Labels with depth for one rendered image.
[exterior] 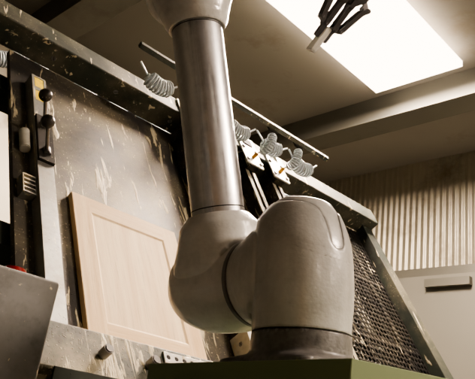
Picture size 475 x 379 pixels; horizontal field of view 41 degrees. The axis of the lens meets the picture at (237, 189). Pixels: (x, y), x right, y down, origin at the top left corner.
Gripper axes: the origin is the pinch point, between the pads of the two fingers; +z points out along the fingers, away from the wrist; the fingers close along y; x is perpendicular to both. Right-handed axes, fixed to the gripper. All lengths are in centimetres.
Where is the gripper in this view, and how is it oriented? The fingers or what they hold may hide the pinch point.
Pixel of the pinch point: (319, 39)
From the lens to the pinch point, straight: 162.4
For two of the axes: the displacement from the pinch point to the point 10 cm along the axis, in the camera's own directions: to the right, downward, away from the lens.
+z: -6.0, 8.0, 0.9
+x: 2.9, 3.1, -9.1
